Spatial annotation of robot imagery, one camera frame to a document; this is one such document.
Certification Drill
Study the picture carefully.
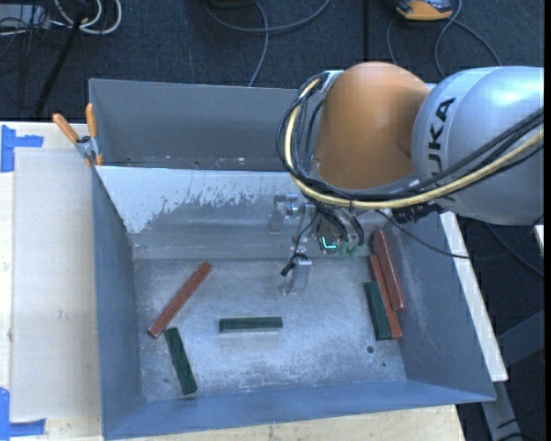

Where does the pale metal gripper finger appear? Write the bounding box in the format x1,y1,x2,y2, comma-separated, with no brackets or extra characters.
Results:
267,193,305,234
278,258,314,297

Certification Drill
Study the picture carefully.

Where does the dark green flat block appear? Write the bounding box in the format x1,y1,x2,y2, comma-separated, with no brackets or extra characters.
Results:
218,316,285,334
163,326,199,396
363,281,393,342

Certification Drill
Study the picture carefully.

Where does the red-brown flat block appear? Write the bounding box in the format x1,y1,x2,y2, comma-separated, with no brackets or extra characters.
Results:
367,254,404,341
146,260,214,340
371,229,407,313

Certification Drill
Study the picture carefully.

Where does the grey metal bin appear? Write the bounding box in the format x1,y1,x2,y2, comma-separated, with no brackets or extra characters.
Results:
87,78,498,441

